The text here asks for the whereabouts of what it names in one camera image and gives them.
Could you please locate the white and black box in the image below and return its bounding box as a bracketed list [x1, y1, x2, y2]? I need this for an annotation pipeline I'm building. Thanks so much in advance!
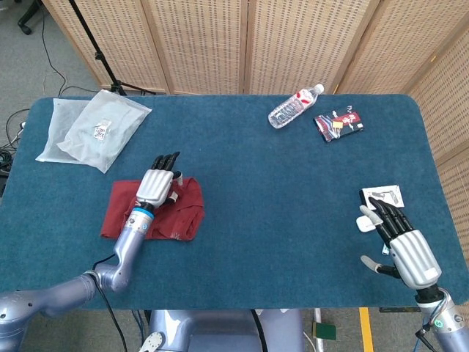
[361, 185, 406, 210]

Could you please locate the plain translucent plastic bag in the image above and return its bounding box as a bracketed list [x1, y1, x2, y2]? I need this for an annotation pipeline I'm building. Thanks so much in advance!
[35, 98, 92, 164]

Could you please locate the dark red snack packet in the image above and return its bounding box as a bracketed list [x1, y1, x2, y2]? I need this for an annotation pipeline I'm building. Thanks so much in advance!
[313, 105, 366, 144]

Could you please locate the rattan folding screen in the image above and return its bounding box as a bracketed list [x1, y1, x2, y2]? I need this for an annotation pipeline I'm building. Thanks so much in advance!
[42, 0, 469, 345]

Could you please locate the clear plastic water bottle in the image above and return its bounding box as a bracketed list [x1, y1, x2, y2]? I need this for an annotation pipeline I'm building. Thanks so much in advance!
[267, 83, 325, 129]

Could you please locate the black office chair base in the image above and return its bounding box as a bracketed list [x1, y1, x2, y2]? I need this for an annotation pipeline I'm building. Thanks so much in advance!
[17, 0, 44, 36]

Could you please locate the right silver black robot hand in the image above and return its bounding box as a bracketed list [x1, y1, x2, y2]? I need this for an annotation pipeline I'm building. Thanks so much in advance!
[358, 197, 443, 290]

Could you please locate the green card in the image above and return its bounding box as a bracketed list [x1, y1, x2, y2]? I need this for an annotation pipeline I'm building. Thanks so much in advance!
[311, 322, 337, 340]

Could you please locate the long black floor cable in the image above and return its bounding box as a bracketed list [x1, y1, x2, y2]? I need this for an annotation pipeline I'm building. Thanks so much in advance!
[40, 14, 102, 97]

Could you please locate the blue table cloth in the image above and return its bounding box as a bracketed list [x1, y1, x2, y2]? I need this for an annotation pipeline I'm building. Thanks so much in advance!
[0, 94, 463, 312]

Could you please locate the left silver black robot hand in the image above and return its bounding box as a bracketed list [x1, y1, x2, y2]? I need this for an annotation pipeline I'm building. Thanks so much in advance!
[135, 150, 184, 208]

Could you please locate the grey robot torso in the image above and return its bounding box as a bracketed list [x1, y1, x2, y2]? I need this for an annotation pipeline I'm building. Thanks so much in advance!
[139, 309, 305, 352]

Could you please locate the white table leg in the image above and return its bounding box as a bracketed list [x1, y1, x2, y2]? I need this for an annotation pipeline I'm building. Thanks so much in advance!
[314, 309, 325, 352]

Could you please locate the red t-shirt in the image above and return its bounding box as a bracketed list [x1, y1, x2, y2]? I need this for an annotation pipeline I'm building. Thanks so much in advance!
[100, 177, 205, 243]

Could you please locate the labelled translucent plastic bag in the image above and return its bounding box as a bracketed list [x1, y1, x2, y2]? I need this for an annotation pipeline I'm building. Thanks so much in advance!
[56, 89, 153, 174]

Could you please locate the black cable bundle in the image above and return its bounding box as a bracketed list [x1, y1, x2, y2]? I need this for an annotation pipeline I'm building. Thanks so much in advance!
[0, 108, 30, 180]

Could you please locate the black tripod stand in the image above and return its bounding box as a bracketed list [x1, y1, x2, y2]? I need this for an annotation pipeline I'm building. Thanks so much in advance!
[67, 0, 157, 97]

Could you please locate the white earbuds case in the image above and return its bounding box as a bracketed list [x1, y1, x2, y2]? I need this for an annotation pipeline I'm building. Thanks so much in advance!
[354, 216, 378, 233]

